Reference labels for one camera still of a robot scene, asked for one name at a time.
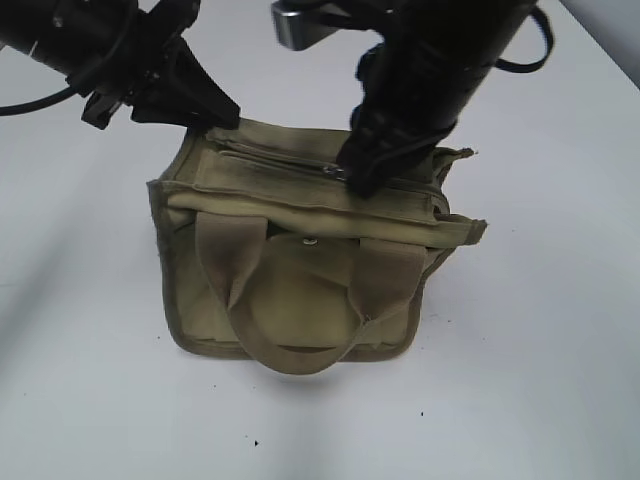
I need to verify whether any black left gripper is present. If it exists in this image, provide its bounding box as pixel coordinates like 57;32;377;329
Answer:
66;1;240;130

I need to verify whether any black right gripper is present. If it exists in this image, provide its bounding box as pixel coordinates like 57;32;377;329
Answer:
339;1;530;196

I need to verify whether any metal zipper pull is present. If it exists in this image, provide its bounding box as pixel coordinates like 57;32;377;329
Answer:
322;164;347;182

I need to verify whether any olive yellow canvas bag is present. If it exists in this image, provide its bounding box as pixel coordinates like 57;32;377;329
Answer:
148;120;487;375

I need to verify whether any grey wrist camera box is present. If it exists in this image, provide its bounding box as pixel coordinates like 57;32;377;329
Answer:
271;0;386;52

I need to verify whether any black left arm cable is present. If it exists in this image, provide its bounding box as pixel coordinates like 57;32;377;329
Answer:
0;74;96;117

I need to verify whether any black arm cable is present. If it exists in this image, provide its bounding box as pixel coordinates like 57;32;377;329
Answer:
0;74;96;117
494;7;556;74

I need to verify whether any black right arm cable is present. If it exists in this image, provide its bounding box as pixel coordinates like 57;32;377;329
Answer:
494;7;556;74

